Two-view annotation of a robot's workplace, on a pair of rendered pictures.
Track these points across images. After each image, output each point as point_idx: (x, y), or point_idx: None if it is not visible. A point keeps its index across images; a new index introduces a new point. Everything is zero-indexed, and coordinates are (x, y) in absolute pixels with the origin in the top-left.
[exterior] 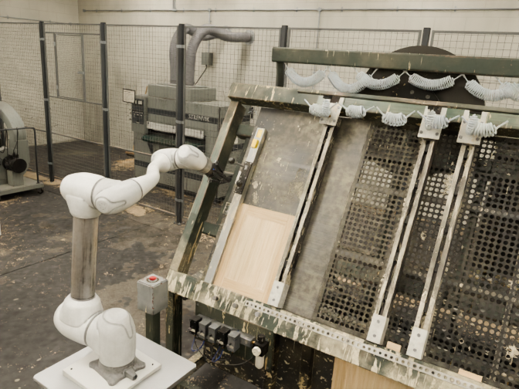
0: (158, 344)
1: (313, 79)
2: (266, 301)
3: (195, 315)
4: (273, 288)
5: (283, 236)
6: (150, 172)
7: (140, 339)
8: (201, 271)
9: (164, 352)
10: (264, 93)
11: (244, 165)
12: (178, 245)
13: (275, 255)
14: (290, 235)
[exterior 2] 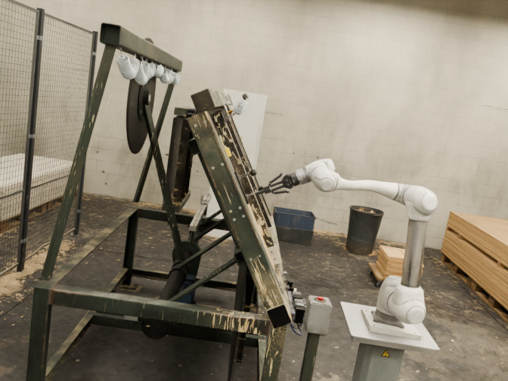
0: (345, 317)
1: (137, 69)
2: (274, 265)
3: (298, 308)
4: (277, 250)
5: (254, 218)
6: (373, 181)
7: (352, 324)
8: (230, 314)
9: (348, 313)
10: (215, 97)
11: (237, 176)
12: (274, 278)
13: (260, 233)
14: (261, 211)
